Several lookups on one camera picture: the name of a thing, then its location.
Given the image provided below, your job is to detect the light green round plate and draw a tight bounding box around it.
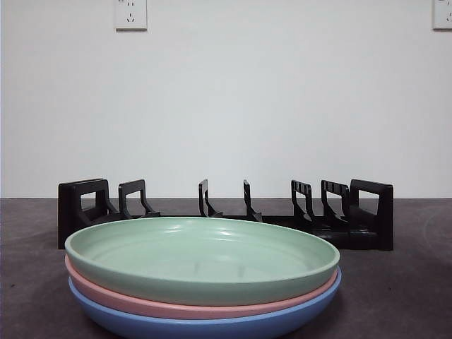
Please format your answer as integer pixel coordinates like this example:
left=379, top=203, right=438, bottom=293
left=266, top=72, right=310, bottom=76
left=64, top=216, right=340, bottom=307

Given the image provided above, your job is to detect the pink round plate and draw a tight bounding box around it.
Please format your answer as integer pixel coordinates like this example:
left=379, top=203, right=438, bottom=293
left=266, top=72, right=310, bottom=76
left=64, top=254, right=342, bottom=321

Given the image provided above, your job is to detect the blue round plate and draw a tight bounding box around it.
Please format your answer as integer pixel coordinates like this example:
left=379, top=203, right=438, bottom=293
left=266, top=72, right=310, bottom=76
left=68, top=270, right=343, bottom=339

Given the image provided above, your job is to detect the black plastic dish rack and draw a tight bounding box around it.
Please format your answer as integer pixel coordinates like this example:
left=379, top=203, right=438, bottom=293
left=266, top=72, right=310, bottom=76
left=57, top=178, right=395, bottom=251

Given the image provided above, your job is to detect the white wall socket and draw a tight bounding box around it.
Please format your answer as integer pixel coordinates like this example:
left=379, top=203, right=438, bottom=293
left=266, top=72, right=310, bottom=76
left=114, top=0, right=148, bottom=31
left=432, top=0, right=452, bottom=30

